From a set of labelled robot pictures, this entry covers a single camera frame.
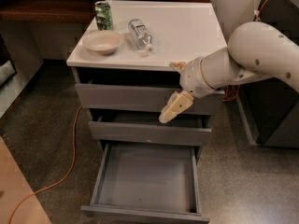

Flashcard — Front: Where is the white and grey drawer cabinet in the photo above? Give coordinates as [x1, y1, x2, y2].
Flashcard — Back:
[65, 0, 236, 224]

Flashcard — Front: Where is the grey drawer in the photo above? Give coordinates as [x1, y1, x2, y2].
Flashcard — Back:
[74, 77, 226, 116]
[81, 142, 209, 224]
[89, 110, 211, 147]

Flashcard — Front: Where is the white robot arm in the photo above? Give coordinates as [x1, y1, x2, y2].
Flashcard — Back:
[159, 21, 299, 123]

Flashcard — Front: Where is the grey middle drawer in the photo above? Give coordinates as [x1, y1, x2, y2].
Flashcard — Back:
[89, 110, 211, 147]

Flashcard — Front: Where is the white bowl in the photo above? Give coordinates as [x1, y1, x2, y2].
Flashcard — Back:
[82, 30, 123, 55]

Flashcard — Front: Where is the green soda can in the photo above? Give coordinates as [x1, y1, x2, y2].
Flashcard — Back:
[94, 1, 114, 30]

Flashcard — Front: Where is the grey top drawer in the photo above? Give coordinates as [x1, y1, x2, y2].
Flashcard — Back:
[74, 77, 226, 116]

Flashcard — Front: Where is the orange extension cable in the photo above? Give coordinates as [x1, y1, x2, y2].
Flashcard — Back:
[7, 0, 299, 224]

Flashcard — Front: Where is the grey bottom drawer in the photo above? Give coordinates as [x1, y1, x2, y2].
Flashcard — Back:
[81, 142, 209, 224]

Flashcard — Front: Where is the dark wooden desk top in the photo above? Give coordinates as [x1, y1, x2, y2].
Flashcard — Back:
[0, 0, 211, 23]

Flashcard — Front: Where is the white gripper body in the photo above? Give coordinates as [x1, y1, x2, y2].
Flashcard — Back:
[179, 57, 216, 98]

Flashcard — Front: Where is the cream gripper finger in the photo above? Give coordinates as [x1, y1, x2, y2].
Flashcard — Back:
[169, 62, 186, 71]
[159, 91, 194, 123]

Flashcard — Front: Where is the clear blue plastic bottle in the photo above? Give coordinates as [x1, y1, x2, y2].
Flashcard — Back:
[128, 19, 153, 52]

